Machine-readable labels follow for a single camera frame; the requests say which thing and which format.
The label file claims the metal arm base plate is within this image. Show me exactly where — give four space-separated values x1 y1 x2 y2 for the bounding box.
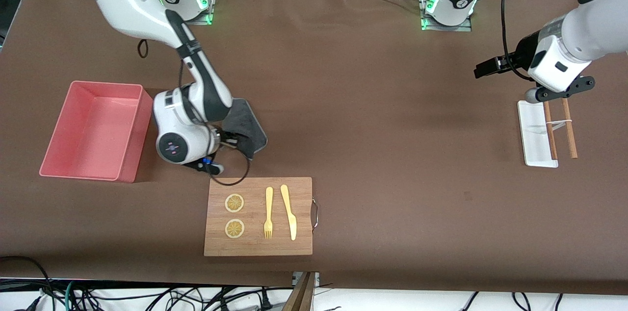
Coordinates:
419 0 472 32
186 0 215 26

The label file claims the pink plastic bin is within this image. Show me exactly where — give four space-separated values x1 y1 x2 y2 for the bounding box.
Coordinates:
39 80 155 183

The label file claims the dark grey cloth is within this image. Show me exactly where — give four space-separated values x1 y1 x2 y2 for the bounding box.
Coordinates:
221 98 268 160

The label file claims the yellow plastic fork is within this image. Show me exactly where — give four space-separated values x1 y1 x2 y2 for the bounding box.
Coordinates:
263 186 274 240

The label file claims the teal cable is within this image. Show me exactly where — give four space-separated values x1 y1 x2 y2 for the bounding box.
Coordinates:
64 280 77 311

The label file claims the wooden cutting board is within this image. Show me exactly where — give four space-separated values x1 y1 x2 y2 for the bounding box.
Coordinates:
203 177 319 257

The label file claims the brown wooden piece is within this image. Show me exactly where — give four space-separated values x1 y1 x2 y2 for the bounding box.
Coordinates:
282 272 317 311

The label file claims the yellow plastic knife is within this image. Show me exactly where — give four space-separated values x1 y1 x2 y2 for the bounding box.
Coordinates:
280 184 297 241

